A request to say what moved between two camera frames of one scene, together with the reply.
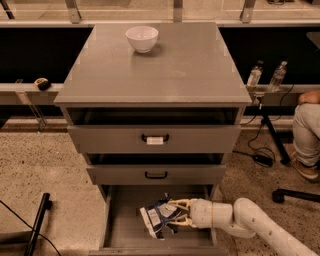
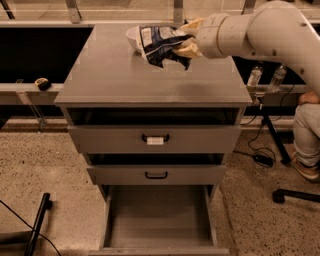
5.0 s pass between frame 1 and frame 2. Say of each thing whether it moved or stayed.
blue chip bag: moved
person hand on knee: stayed
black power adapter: stayed
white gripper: moved
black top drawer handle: stayed
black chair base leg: stayed
